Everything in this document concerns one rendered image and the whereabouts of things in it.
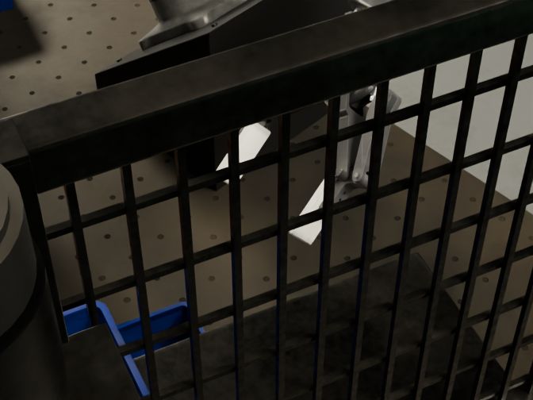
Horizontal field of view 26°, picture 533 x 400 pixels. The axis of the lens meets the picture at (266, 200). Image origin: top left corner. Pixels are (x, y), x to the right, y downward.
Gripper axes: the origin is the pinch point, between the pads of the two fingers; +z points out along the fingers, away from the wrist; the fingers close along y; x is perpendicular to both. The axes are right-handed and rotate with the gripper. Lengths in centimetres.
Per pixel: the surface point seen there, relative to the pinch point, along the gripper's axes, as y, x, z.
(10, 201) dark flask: -53, 60, 0
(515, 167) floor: 76, -132, -30
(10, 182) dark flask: -52, 60, 0
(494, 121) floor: 89, -134, -37
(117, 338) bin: -18.7, 22.9, 13.4
